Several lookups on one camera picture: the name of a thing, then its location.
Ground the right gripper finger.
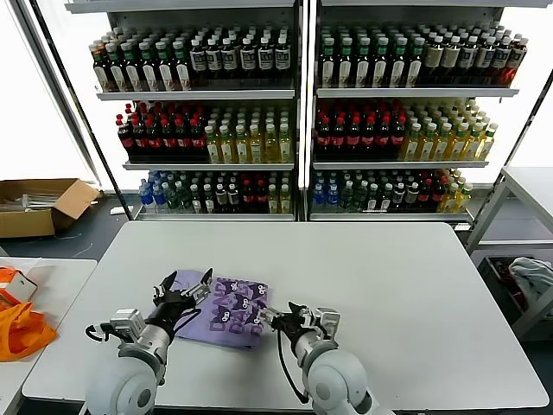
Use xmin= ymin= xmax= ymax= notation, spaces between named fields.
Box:
xmin=287 ymin=300 xmax=310 ymax=320
xmin=257 ymin=304 xmax=284 ymax=333

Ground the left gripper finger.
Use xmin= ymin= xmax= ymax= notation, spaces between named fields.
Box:
xmin=151 ymin=271 xmax=180 ymax=300
xmin=181 ymin=267 xmax=214 ymax=304

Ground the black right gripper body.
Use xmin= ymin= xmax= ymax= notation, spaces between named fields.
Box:
xmin=276 ymin=307 xmax=316 ymax=341

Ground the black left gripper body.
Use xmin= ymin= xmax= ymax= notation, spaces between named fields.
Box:
xmin=153 ymin=288 xmax=205 ymax=313

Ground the purple printed t-shirt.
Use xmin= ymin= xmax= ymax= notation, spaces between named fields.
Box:
xmin=149 ymin=268 xmax=273 ymax=352

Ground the cola bottle red cap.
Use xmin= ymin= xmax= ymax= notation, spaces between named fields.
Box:
xmin=390 ymin=115 xmax=407 ymax=157
xmin=418 ymin=177 xmax=434 ymax=212
xmin=190 ymin=118 xmax=207 ymax=159
xmin=316 ymin=116 xmax=333 ymax=157
xmin=254 ymin=179 xmax=268 ymax=214
xmin=161 ymin=118 xmax=177 ymax=159
xmin=146 ymin=118 xmax=163 ymax=159
xmin=131 ymin=118 xmax=149 ymax=159
xmin=360 ymin=116 xmax=377 ymax=157
xmin=116 ymin=117 xmax=136 ymax=159
xmin=175 ymin=118 xmax=192 ymax=159
xmin=431 ymin=176 xmax=446 ymax=212
xmin=240 ymin=179 xmax=255 ymax=214
xmin=346 ymin=116 xmax=362 ymax=157
xmin=331 ymin=116 xmax=347 ymax=157
xmin=375 ymin=115 xmax=391 ymax=157

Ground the orange white small carton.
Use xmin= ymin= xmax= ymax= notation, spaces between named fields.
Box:
xmin=0 ymin=265 xmax=40 ymax=303

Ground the brown cardboard box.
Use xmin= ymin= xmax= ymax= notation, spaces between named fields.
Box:
xmin=0 ymin=178 xmax=103 ymax=239

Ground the orange cloth bag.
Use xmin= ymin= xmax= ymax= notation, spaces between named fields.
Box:
xmin=0 ymin=300 xmax=60 ymax=362

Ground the clear plastic tube bundle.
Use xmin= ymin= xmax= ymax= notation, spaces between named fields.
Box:
xmin=0 ymin=194 xmax=61 ymax=214

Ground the grey metal shelf unit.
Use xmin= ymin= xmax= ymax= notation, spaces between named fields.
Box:
xmin=304 ymin=0 xmax=522 ymax=224
xmin=64 ymin=0 xmax=303 ymax=222

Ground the black diagonal pole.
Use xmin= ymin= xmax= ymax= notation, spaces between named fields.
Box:
xmin=500 ymin=68 xmax=553 ymax=169
xmin=29 ymin=0 xmax=135 ymax=222

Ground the dark tea bottle green label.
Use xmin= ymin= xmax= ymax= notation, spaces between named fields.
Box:
xmin=320 ymin=37 xmax=337 ymax=89
xmin=120 ymin=41 xmax=142 ymax=93
xmin=354 ymin=37 xmax=372 ymax=89
xmin=172 ymin=39 xmax=193 ymax=92
xmin=407 ymin=37 xmax=426 ymax=89
xmin=336 ymin=37 xmax=354 ymax=89
xmin=137 ymin=41 xmax=159 ymax=93
xmin=372 ymin=37 xmax=391 ymax=89
xmin=155 ymin=40 xmax=175 ymax=93
xmin=105 ymin=41 xmax=125 ymax=93
xmin=390 ymin=37 xmax=409 ymax=89

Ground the dark drink bottle white label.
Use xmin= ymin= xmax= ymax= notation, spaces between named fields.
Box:
xmin=189 ymin=37 xmax=207 ymax=81
xmin=239 ymin=36 xmax=257 ymax=81
xmin=220 ymin=36 xmax=238 ymax=81
xmin=206 ymin=37 xmax=223 ymax=81
xmin=274 ymin=35 xmax=291 ymax=81
xmin=257 ymin=36 xmax=275 ymax=81

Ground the red crumpled cloth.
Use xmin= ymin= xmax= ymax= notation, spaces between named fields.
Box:
xmin=496 ymin=258 xmax=529 ymax=313

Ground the amber tea bottle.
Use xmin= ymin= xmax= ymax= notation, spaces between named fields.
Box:
xmin=92 ymin=41 xmax=110 ymax=93

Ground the white grey crumpled cloth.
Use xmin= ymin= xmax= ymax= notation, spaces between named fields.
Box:
xmin=508 ymin=257 xmax=553 ymax=306

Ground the dark bottle beige label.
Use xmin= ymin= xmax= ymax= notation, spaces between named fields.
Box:
xmin=441 ymin=35 xmax=461 ymax=86
xmin=423 ymin=35 xmax=444 ymax=86

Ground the dark bottle blue label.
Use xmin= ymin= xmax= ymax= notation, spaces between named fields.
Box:
xmin=476 ymin=36 xmax=496 ymax=86
xmin=492 ymin=36 xmax=512 ymax=86
xmin=459 ymin=35 xmax=479 ymax=86

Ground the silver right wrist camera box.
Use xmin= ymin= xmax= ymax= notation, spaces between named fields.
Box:
xmin=313 ymin=307 xmax=342 ymax=342

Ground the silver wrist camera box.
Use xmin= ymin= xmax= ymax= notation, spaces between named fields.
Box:
xmin=109 ymin=307 xmax=147 ymax=343
xmin=313 ymin=307 xmax=342 ymax=342

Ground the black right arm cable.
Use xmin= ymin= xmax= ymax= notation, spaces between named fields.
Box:
xmin=276 ymin=331 xmax=312 ymax=405

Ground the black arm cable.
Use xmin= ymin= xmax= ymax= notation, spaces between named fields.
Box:
xmin=276 ymin=331 xmax=312 ymax=405
xmin=84 ymin=307 xmax=203 ymax=343

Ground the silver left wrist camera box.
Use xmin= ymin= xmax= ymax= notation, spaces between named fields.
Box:
xmin=109 ymin=307 xmax=147 ymax=343

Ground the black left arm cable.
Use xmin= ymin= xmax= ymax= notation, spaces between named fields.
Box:
xmin=84 ymin=307 xmax=203 ymax=343

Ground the grey window frame pillar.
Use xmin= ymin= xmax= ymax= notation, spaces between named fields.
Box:
xmin=15 ymin=0 xmax=104 ymax=190

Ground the grey metal frame table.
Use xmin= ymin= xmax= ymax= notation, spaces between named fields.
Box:
xmin=465 ymin=166 xmax=553 ymax=341

